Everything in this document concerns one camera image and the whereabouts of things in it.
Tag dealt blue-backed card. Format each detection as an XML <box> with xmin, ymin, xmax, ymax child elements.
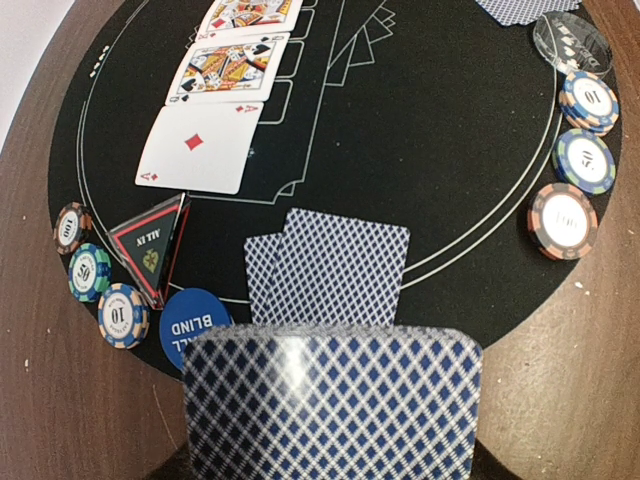
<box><xmin>266</xmin><ymin>208</ymin><xmax>410</xmax><ymax>326</ymax></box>
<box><xmin>476</xmin><ymin>0</ymin><xmax>582</xmax><ymax>26</ymax></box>
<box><xmin>244</xmin><ymin>233</ymin><xmax>281</xmax><ymax>324</ymax></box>

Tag ace of diamonds card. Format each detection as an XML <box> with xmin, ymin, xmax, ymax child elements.
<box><xmin>135</xmin><ymin>102</ymin><xmax>263</xmax><ymax>195</ymax></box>

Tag blue small blind button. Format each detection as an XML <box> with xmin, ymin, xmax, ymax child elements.
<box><xmin>159</xmin><ymin>288</ymin><xmax>233</xmax><ymax>371</ymax></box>

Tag blue-backed playing card deck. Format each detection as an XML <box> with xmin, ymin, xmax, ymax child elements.
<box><xmin>183</xmin><ymin>325</ymin><xmax>483</xmax><ymax>479</ymax></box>

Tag red black triangular all-in marker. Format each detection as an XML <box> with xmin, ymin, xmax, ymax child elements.
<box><xmin>108</xmin><ymin>193</ymin><xmax>191</xmax><ymax>310</ymax></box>

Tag queen of spades card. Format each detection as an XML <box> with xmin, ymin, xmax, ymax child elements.
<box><xmin>165</xmin><ymin>33</ymin><xmax>290</xmax><ymax>106</ymax></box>

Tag single white blue poker chip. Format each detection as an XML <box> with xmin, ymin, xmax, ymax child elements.
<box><xmin>98</xmin><ymin>283</ymin><xmax>150</xmax><ymax>350</ymax></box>

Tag single green blue poker chip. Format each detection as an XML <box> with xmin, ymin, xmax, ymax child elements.
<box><xmin>68</xmin><ymin>243</ymin><xmax>112</xmax><ymax>303</ymax></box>

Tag king of diamonds card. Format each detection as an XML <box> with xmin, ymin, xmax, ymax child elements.
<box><xmin>195</xmin><ymin>0</ymin><xmax>303</xmax><ymax>41</ymax></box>

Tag single brown 100 poker chip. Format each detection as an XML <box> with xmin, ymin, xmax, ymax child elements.
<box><xmin>53</xmin><ymin>202</ymin><xmax>93</xmax><ymax>255</ymax></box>

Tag clear round dealer button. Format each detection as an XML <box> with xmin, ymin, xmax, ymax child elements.
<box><xmin>532</xmin><ymin>11</ymin><xmax>613</xmax><ymax>79</ymax></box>

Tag round black poker mat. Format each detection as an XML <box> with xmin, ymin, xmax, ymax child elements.
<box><xmin>48</xmin><ymin>1</ymin><xmax>573</xmax><ymax>347</ymax></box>

